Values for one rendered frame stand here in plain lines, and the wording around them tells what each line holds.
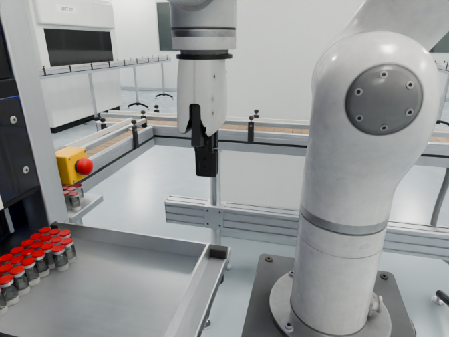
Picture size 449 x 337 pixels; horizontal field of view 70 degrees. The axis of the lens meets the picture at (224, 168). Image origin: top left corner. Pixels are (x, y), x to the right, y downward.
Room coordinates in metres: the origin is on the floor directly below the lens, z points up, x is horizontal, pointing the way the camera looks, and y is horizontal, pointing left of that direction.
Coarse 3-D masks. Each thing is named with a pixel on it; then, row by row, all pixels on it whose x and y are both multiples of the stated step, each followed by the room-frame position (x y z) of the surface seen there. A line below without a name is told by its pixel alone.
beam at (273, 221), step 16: (176, 208) 1.37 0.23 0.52; (192, 208) 1.37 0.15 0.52; (208, 208) 1.34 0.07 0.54; (224, 208) 1.32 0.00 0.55; (240, 208) 1.32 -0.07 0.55; (256, 208) 1.32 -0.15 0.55; (272, 208) 1.33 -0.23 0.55; (288, 208) 1.32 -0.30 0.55; (192, 224) 1.36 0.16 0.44; (208, 224) 1.34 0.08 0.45; (224, 224) 1.32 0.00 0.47; (240, 224) 1.30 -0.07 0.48; (256, 224) 1.28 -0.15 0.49; (272, 224) 1.26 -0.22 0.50; (288, 224) 1.25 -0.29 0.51; (400, 224) 1.18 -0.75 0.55; (416, 224) 1.18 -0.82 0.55; (384, 240) 1.16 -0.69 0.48; (400, 240) 1.13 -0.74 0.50; (416, 240) 1.12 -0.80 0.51; (432, 240) 1.11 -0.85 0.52; (448, 240) 1.10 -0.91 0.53; (432, 256) 1.10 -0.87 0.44; (448, 256) 1.10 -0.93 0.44
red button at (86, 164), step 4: (80, 160) 0.71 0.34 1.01; (84, 160) 0.71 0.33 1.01; (88, 160) 0.71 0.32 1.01; (80, 164) 0.70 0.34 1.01; (84, 164) 0.70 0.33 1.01; (88, 164) 0.71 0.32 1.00; (92, 164) 0.72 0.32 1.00; (80, 168) 0.69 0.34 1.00; (84, 168) 0.70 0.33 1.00; (88, 168) 0.71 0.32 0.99; (92, 168) 0.72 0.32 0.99; (80, 172) 0.70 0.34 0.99; (84, 172) 0.70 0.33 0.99; (88, 172) 0.70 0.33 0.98
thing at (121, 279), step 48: (96, 240) 0.57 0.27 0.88; (144, 240) 0.54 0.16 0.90; (48, 288) 0.43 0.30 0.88; (96, 288) 0.43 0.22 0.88; (144, 288) 0.43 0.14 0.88; (192, 288) 0.42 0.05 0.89; (0, 336) 0.31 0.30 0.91; (48, 336) 0.34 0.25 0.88; (96, 336) 0.34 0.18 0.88; (144, 336) 0.34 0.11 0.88
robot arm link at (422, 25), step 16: (368, 0) 0.44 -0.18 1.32; (384, 0) 0.42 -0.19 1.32; (400, 0) 0.41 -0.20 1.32; (416, 0) 0.40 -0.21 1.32; (432, 0) 0.39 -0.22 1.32; (448, 0) 0.38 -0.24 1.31; (352, 16) 0.46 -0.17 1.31; (368, 16) 0.44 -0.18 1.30; (384, 16) 0.43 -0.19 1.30; (400, 16) 0.42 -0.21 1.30; (416, 16) 0.41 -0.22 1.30; (432, 16) 0.40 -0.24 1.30; (448, 16) 0.39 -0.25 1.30; (352, 32) 0.44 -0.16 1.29; (400, 32) 0.42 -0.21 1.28; (416, 32) 0.41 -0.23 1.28; (432, 32) 0.41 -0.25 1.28
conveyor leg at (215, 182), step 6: (222, 150) 1.32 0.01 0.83; (210, 180) 1.35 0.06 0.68; (216, 180) 1.34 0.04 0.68; (210, 186) 1.36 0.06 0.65; (216, 186) 1.34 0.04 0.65; (210, 192) 1.36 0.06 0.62; (216, 192) 1.34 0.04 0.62; (210, 198) 1.36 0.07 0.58; (216, 198) 1.34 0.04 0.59; (210, 204) 1.36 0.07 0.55; (216, 204) 1.34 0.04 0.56; (216, 234) 1.34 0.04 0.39; (216, 240) 1.34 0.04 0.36
